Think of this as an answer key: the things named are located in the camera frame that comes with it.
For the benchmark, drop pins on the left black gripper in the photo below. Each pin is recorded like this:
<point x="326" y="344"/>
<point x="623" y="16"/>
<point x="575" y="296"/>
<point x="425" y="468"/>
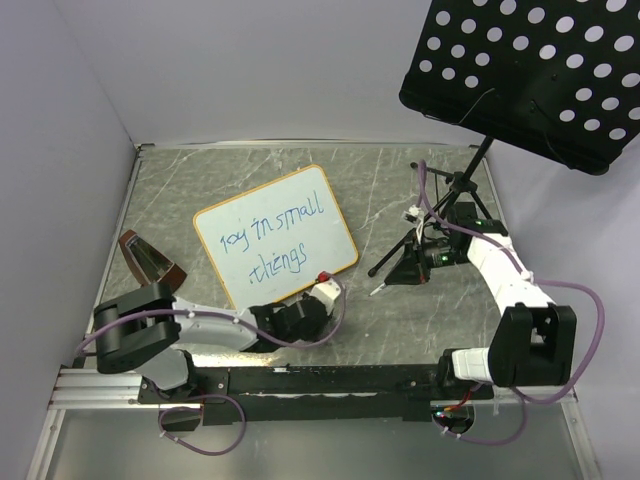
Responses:
<point x="316" y="334"/>

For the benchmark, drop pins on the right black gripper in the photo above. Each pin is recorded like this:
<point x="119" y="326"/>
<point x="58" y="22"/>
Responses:
<point x="408" y="270"/>

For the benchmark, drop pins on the blue whiteboard marker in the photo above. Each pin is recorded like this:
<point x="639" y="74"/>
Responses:
<point x="378" y="289"/>

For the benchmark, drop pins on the yellow framed whiteboard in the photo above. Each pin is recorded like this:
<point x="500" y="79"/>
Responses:
<point x="272" y="241"/>

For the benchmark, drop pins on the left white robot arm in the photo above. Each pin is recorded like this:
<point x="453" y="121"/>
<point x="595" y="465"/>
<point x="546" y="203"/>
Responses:
<point x="145" y="330"/>

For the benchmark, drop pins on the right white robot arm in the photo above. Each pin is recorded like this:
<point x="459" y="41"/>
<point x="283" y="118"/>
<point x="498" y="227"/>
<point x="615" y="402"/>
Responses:
<point x="534" y="341"/>

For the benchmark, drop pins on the brown whiteboard eraser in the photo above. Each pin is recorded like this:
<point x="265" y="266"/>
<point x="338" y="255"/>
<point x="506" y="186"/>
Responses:
<point x="147" y="264"/>

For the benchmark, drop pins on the black base crossbar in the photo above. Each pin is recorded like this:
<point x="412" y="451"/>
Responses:
<point x="225" y="395"/>

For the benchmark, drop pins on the black perforated music stand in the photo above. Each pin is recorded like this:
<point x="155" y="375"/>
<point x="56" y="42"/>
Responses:
<point x="559" y="79"/>

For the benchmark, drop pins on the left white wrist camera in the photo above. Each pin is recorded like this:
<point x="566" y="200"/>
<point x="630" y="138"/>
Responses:
<point x="326" y="289"/>

